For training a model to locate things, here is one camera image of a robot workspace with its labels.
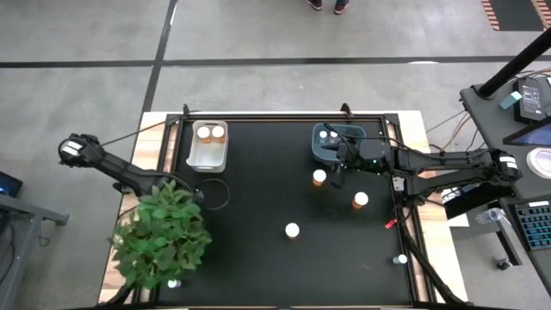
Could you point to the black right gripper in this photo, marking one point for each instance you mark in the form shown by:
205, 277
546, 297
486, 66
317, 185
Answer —
363, 156

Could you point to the clear pill bottle white cap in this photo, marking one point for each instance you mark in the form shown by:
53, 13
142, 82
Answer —
323, 134
400, 258
333, 134
173, 283

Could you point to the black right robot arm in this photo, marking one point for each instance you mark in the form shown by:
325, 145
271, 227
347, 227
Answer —
443, 161

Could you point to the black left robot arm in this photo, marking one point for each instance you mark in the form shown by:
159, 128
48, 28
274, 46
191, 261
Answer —
116, 168

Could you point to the blue plastic bin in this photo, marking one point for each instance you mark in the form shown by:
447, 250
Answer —
357, 131

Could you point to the white plastic bin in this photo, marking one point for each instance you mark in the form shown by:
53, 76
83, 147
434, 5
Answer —
208, 157

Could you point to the small red tag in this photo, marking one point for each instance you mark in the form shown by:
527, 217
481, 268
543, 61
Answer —
391, 223

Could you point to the black table mat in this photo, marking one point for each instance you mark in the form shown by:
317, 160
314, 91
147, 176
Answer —
267, 267

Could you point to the person's foot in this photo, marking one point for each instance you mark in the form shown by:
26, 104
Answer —
341, 5
314, 4

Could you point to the dark grey side desk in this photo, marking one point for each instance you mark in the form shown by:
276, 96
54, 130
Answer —
495, 142

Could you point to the clear plastic water bottle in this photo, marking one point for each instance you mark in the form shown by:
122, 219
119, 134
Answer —
490, 215

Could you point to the small teal box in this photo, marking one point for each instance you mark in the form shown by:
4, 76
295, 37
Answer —
511, 100

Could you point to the green potted plant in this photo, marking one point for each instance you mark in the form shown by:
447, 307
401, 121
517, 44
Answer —
159, 241

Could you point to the black caster wheel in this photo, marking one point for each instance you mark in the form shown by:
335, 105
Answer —
503, 263

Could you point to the dark tablet screen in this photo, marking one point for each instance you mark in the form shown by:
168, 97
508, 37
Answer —
536, 135

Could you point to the black pole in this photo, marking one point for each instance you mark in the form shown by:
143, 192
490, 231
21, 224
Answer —
516, 64

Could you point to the black power adapter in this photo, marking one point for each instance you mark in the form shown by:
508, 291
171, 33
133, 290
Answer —
531, 99

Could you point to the white round disc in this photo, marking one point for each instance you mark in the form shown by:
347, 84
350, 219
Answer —
542, 163

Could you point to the backlit keyboard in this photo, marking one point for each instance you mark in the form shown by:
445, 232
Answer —
536, 226

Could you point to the black mat orange striped edge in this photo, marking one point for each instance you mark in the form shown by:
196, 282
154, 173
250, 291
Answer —
516, 15

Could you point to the blue glowing device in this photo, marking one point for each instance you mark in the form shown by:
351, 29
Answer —
8, 185

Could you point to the grey metal desk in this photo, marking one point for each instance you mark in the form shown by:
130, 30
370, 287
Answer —
17, 241

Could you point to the black aluminium table frame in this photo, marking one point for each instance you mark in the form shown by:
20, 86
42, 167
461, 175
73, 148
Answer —
284, 117

